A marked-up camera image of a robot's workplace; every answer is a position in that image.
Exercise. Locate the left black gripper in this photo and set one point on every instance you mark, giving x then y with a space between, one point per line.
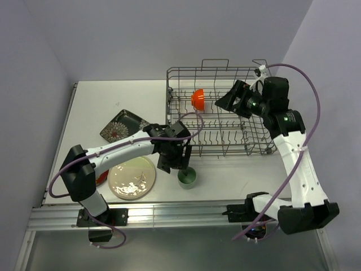
180 163

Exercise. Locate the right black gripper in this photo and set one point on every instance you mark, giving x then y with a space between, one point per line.
226 102

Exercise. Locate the green cup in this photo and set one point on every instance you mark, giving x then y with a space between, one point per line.
187 182

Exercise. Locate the orange bowl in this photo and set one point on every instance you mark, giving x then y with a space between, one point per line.
197 100

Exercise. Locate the black square floral plate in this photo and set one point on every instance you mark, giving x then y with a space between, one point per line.
123 125

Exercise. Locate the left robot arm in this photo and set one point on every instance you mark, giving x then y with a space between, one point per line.
81 167

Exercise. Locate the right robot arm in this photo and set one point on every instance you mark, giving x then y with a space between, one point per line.
309 207

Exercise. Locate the cream green round plate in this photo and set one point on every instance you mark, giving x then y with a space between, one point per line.
132 179

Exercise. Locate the red floral small plate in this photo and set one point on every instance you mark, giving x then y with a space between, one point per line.
101 178

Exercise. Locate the grey wire dish rack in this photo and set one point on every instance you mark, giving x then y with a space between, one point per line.
224 133

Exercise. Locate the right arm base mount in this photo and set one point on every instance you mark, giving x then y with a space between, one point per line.
238 213

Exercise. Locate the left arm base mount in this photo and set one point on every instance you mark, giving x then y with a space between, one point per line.
103 227

